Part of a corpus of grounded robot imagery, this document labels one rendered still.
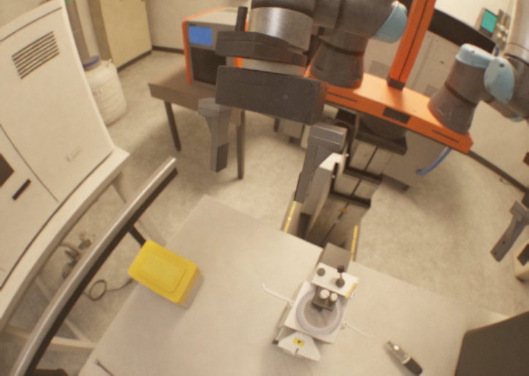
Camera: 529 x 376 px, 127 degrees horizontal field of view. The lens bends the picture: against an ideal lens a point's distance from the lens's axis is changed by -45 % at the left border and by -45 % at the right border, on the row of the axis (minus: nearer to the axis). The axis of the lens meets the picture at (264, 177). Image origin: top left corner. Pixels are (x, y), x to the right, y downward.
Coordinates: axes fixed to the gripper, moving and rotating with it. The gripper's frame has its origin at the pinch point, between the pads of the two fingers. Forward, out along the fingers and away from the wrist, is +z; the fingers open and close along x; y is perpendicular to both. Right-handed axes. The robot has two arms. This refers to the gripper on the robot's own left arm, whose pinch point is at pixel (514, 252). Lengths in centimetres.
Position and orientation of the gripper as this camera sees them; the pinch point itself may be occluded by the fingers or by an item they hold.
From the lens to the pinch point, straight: 54.3
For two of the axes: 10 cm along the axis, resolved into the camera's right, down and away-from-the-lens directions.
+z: -2.5, 8.5, 4.7
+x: 9.6, 2.7, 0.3
